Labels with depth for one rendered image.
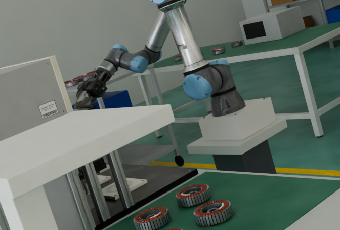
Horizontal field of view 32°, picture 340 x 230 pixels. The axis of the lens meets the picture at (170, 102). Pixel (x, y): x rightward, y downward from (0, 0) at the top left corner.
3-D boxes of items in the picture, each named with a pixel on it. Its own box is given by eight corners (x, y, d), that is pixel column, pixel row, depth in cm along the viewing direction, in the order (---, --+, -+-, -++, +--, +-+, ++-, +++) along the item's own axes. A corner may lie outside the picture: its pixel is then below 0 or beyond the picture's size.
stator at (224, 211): (191, 229, 169) (187, 217, 169) (203, 212, 179) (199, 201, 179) (228, 224, 165) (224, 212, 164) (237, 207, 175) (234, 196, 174)
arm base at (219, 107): (230, 105, 269) (223, 84, 267) (252, 103, 256) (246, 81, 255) (206, 117, 261) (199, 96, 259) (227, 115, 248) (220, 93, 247)
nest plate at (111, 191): (124, 180, 230) (123, 177, 230) (147, 182, 218) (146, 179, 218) (93, 196, 221) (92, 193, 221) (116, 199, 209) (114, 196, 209)
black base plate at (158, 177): (105, 166, 268) (103, 162, 267) (199, 174, 218) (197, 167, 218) (13, 213, 240) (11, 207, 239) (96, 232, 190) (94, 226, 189)
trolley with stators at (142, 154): (122, 161, 575) (90, 62, 557) (190, 165, 496) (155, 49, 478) (71, 187, 538) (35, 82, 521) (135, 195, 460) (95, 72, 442)
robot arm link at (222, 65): (240, 82, 258) (230, 53, 256) (225, 91, 248) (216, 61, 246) (217, 87, 265) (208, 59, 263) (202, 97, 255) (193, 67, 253)
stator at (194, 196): (196, 191, 199) (193, 181, 198) (218, 194, 190) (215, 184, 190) (171, 206, 193) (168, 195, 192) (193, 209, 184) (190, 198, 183)
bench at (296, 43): (209, 110, 686) (192, 48, 673) (381, 101, 514) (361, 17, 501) (152, 139, 632) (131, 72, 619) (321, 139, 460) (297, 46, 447)
